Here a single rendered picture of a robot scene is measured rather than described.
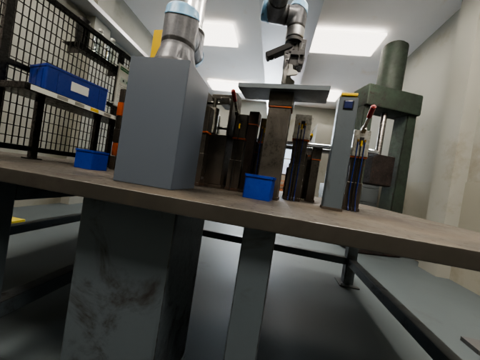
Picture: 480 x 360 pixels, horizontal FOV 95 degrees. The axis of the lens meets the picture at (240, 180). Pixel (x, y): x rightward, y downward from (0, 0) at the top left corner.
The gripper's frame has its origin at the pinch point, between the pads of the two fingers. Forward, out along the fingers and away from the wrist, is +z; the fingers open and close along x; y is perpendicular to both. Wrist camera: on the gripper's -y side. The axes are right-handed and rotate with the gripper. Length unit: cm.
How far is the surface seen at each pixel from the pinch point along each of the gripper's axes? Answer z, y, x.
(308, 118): 8.6, 14.7, 10.8
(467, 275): 105, 220, 155
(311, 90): 3.2, 11.5, -7.2
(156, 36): -76, -118, 98
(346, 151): 25.0, 27.9, -7.0
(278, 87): 2.9, -1.2, -5.8
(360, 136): 14.9, 37.8, 7.5
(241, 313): 74, -2, -41
